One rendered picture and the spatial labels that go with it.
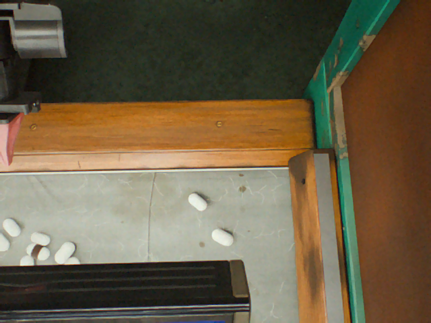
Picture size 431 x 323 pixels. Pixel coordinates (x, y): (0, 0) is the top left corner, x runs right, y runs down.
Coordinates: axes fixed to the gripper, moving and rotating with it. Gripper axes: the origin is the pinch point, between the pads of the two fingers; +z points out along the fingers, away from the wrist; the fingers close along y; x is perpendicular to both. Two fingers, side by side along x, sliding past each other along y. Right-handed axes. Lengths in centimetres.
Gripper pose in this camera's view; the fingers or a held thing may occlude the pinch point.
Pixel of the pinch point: (7, 159)
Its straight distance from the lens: 72.9
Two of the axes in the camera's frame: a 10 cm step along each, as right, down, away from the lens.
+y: 10.0, 0.0, 0.4
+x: -0.4, -4.0, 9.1
